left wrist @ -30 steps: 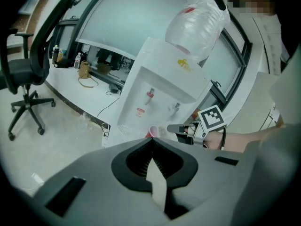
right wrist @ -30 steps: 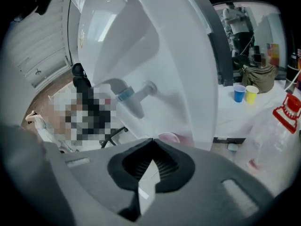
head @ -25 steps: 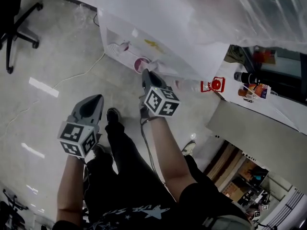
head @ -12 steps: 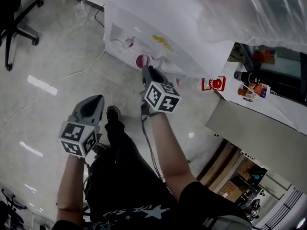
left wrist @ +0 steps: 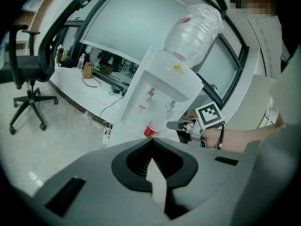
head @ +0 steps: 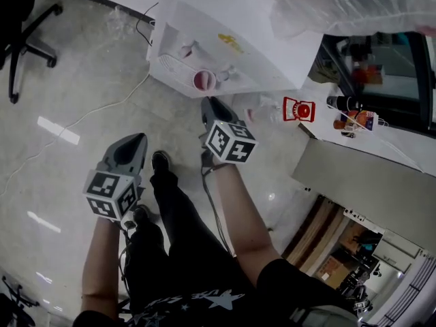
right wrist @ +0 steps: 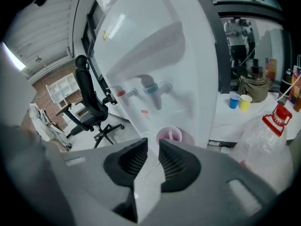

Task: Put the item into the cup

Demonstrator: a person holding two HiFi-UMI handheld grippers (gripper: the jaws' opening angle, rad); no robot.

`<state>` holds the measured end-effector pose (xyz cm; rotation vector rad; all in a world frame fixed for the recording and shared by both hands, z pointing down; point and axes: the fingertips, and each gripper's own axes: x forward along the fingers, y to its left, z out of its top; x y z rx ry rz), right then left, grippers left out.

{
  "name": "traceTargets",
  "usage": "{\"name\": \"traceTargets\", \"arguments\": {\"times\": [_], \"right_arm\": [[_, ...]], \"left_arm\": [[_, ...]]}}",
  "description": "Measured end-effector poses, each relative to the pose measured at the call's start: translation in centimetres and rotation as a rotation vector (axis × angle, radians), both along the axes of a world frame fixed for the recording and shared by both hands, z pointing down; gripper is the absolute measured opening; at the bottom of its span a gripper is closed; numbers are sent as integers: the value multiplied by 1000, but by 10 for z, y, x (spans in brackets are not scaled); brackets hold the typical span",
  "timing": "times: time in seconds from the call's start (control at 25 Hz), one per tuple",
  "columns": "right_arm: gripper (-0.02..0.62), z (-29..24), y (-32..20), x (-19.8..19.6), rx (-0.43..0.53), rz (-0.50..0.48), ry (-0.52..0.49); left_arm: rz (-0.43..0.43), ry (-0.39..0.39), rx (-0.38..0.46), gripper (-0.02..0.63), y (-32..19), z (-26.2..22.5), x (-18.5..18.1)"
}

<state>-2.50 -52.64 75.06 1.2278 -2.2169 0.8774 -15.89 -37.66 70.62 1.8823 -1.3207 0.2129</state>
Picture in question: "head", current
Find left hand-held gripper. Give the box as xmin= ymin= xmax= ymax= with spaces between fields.
xmin=82 ymin=132 xmax=149 ymax=223

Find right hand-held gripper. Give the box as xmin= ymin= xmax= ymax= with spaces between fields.
xmin=199 ymin=96 xmax=259 ymax=165

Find red cup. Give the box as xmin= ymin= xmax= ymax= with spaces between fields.
xmin=191 ymin=67 xmax=217 ymax=93

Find person's right forearm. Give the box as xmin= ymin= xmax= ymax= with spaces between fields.
xmin=212 ymin=163 xmax=284 ymax=276

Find person's left forearm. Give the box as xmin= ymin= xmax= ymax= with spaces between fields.
xmin=80 ymin=216 xmax=125 ymax=320

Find person's black left shoe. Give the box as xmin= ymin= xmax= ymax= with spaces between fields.
xmin=131 ymin=205 xmax=153 ymax=225

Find person's black shoe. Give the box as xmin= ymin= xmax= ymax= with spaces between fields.
xmin=131 ymin=205 xmax=153 ymax=225
xmin=151 ymin=150 xmax=172 ymax=176

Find person's black right shoe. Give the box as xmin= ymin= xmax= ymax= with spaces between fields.
xmin=151 ymin=150 xmax=172 ymax=176

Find clear water jug red cap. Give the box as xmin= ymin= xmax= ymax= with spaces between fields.
xmin=243 ymin=95 xmax=317 ymax=125

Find person's black trousers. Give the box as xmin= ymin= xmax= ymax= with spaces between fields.
xmin=124 ymin=171 xmax=260 ymax=306

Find white water dispenser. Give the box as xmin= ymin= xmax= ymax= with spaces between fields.
xmin=146 ymin=0 xmax=325 ymax=99

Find black thermos flask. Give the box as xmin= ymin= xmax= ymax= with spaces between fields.
xmin=326 ymin=94 xmax=364 ymax=113

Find wooden panel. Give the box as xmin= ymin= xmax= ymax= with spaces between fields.
xmin=280 ymin=195 xmax=345 ymax=273

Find colourful snack box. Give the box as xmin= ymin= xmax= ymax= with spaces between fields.
xmin=332 ymin=108 xmax=379 ymax=138

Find white drawer cabinet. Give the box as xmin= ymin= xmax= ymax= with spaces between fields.
xmin=290 ymin=137 xmax=436 ymax=219

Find black star print t-shirt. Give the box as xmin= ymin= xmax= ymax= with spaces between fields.
xmin=72 ymin=257 xmax=357 ymax=327

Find brown cardboard box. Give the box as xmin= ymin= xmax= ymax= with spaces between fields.
xmin=312 ymin=255 xmax=356 ymax=290

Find clear dispenser water bottle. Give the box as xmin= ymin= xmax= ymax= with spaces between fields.
xmin=268 ymin=0 xmax=436 ymax=41

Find black office chair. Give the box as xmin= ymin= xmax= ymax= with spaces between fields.
xmin=0 ymin=0 xmax=64 ymax=106

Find white floor cable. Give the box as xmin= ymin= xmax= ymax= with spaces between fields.
xmin=0 ymin=69 xmax=151 ymax=198

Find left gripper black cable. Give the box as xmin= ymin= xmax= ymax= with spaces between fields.
xmin=116 ymin=222 xmax=138 ymax=317

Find black dispenser power cable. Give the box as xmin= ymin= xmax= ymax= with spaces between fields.
xmin=136 ymin=1 xmax=160 ymax=48

